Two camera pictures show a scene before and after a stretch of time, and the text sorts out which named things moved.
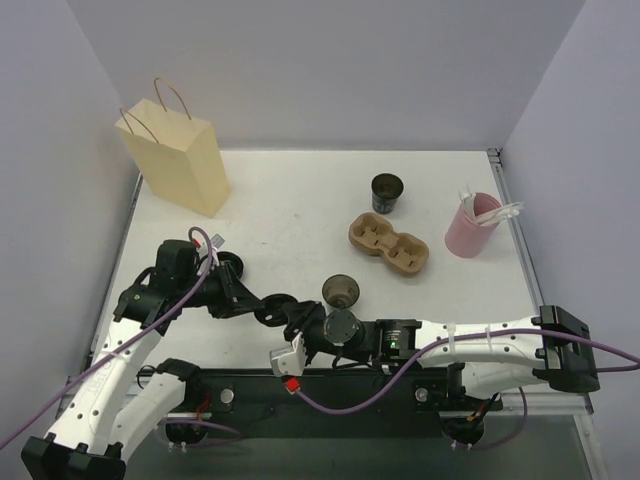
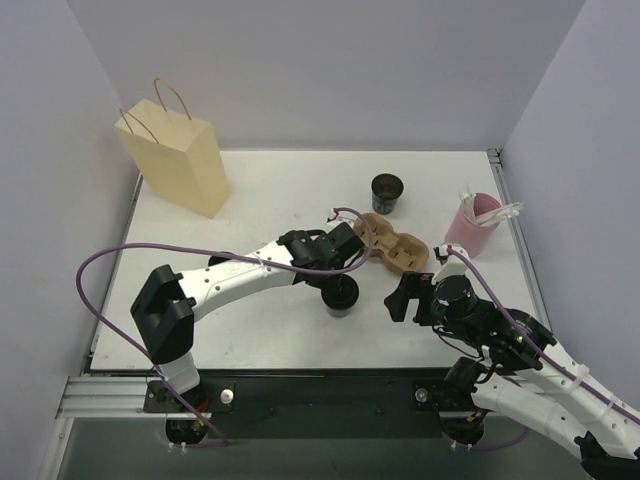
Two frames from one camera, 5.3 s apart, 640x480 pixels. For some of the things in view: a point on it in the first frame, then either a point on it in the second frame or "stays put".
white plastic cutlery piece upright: x=469 y=201 stays put
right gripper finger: x=302 y=316 → x=413 y=286
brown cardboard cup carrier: x=372 y=233 stays put
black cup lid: x=273 y=313 → x=340 y=291
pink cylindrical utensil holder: x=464 y=237 stays put
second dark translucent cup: x=386 y=188 stays put
